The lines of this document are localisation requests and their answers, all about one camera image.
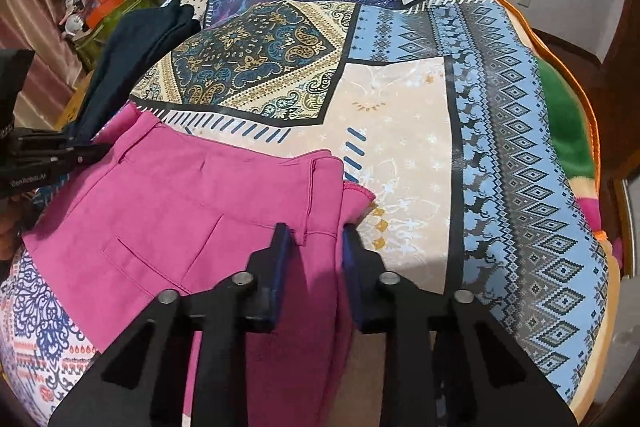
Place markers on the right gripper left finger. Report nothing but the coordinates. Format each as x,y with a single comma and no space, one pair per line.
247,302

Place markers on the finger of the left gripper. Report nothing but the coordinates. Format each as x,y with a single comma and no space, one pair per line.
69,153

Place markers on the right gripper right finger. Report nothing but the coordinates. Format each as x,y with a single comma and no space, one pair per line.
384,302

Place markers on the pink pants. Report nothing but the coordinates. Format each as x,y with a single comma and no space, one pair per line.
164,209

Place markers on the dark navy folded garment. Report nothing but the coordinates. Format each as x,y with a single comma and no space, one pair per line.
140,39

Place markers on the orange box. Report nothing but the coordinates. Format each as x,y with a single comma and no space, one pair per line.
100,9

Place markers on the pink striped curtain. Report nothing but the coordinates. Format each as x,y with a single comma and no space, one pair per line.
56,70

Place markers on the patchwork patterned bedspread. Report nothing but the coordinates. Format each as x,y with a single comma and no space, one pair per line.
434,106

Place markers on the green orange blanket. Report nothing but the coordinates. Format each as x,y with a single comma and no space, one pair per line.
573,127

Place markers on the brown wooden door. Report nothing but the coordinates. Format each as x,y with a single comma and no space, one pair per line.
619,123

